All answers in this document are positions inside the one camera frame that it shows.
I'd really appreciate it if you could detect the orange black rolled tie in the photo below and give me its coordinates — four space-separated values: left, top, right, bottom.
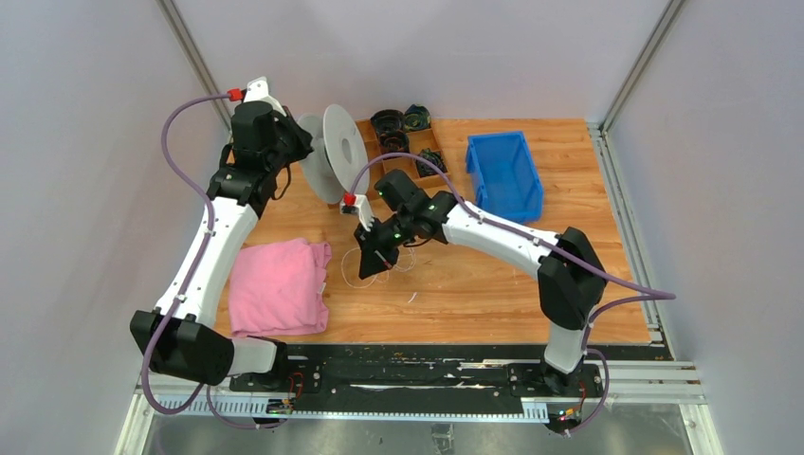
378 130 410 155

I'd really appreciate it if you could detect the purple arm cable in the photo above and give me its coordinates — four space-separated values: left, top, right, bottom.
341 152 677 436
140 88 297 430

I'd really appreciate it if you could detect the green patterned rolled tie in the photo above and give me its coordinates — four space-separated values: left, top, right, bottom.
415 148 448 178

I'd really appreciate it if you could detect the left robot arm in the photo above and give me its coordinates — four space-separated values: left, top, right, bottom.
130 100 313 391

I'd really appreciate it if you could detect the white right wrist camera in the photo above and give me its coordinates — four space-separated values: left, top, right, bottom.
339 192 375 232

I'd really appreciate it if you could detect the thin white cable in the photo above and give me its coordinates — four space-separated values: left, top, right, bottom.
338 245 419 290

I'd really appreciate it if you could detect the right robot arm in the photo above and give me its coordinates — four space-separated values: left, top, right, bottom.
340 171 607 395

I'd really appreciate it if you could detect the pink folded cloth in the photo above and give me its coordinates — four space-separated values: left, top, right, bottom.
228 238 332 337

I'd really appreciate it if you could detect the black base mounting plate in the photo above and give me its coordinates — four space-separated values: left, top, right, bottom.
169 342 630 416

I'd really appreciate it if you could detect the wooden divided tray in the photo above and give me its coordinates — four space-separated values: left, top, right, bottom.
356 119 449 200

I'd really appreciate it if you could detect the grey perforated cable spool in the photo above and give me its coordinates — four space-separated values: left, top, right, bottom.
298 104 369 205

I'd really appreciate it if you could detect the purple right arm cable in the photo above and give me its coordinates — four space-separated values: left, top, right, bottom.
341 152 677 436

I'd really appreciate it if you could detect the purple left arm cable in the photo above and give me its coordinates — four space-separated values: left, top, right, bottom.
140 88 297 430

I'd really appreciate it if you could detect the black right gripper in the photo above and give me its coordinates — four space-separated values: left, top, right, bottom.
354 210 415 281

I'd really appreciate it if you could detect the blue plastic bin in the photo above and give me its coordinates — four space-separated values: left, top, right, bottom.
465 131 544 224

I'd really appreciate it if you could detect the aluminium frame rail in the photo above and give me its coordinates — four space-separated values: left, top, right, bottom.
136 356 705 424

